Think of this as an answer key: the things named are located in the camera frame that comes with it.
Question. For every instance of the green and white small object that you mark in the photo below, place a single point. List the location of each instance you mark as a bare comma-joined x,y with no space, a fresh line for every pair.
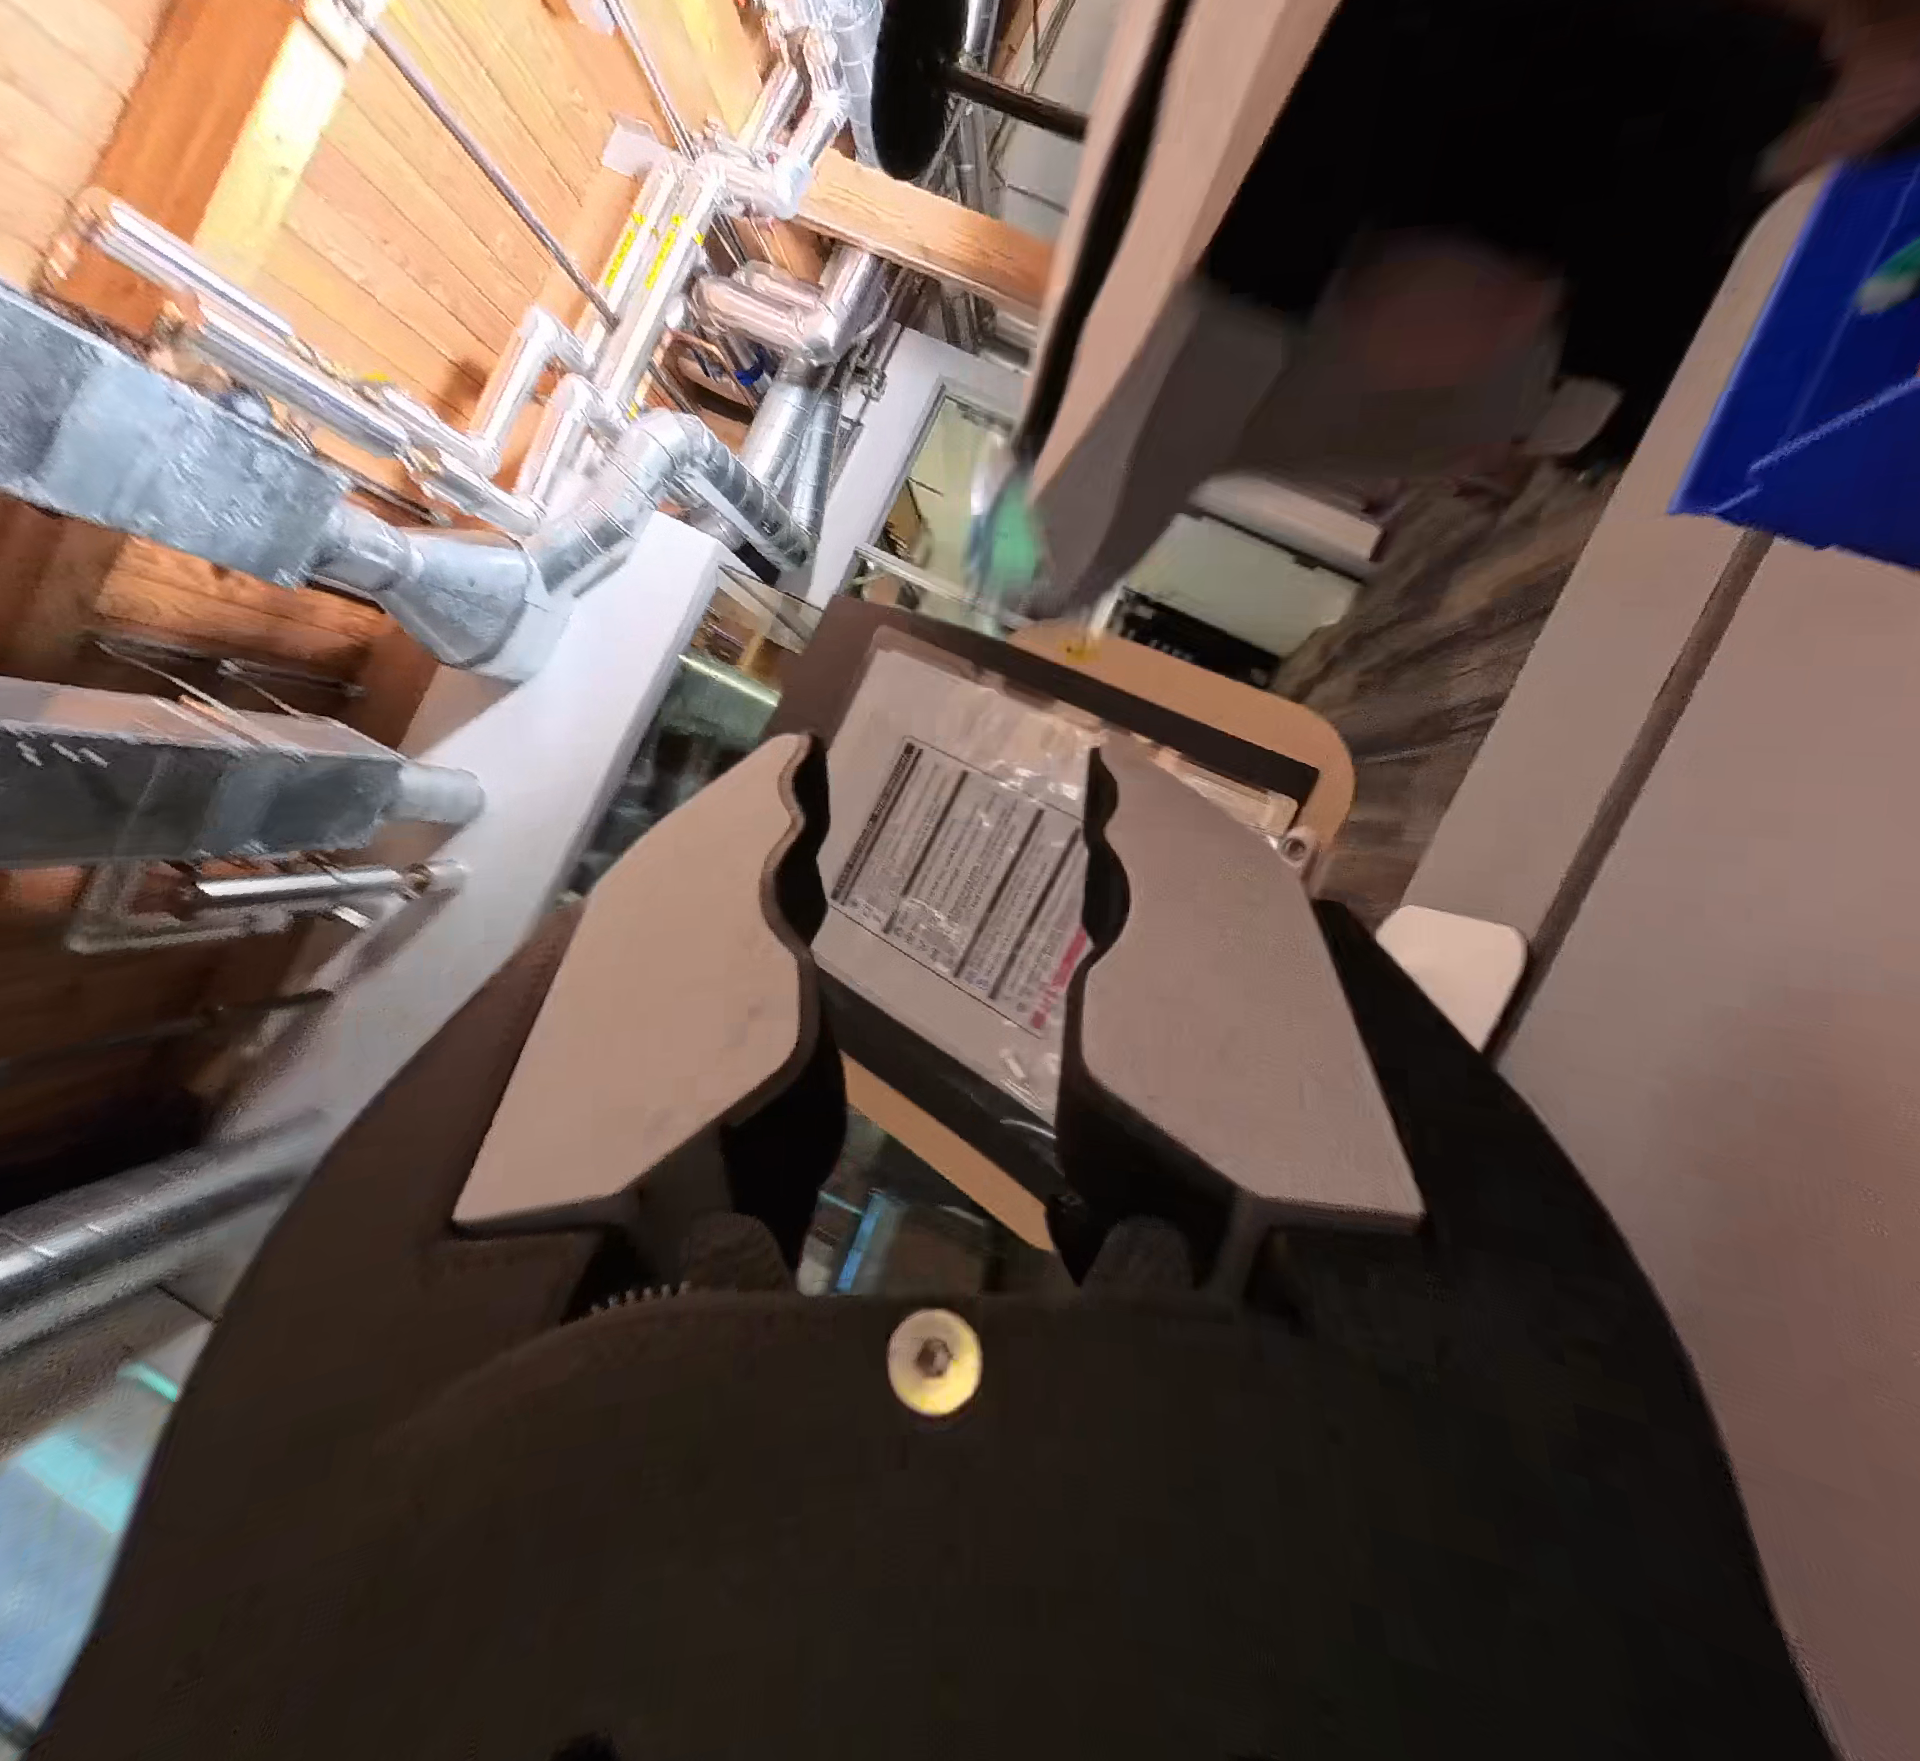
1002,531

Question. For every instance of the thin metal conduit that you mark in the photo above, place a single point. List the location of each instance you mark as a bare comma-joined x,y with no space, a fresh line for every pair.
405,81

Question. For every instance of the galvanised ventilation duct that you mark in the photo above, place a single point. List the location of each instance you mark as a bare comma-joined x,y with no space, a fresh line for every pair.
196,771
165,465

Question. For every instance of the white cabinet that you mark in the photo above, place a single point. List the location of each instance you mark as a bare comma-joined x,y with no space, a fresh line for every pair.
1276,539

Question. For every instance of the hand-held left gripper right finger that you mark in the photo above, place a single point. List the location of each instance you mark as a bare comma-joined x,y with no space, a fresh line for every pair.
1237,1025

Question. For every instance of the clear plastic bag with label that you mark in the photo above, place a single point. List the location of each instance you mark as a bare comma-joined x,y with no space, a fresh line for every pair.
961,862

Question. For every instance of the silver insulated pipes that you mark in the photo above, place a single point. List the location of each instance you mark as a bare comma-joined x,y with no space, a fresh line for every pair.
599,290

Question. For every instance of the person's right hand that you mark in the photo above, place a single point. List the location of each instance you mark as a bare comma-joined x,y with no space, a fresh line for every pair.
1868,36

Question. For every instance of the silver flexible duct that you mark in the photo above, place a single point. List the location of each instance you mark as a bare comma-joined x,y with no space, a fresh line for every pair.
705,471

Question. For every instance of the black round ceiling lamp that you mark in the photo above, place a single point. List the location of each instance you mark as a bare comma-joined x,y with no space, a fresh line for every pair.
917,51

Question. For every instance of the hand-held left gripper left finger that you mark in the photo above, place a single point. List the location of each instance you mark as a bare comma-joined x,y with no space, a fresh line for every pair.
659,997

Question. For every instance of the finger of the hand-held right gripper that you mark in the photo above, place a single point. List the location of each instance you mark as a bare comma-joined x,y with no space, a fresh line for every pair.
1261,141
1118,67

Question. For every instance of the grey metal pipe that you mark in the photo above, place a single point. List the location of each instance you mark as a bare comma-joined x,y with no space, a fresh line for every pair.
135,1228

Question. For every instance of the white monitor stand base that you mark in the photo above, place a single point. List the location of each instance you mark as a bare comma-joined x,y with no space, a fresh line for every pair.
1448,967

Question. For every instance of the blue plastic bin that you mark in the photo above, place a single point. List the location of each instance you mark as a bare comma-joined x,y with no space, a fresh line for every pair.
1816,411

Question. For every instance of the wooden ceiling beam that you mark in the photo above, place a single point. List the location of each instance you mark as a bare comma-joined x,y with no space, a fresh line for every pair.
931,225

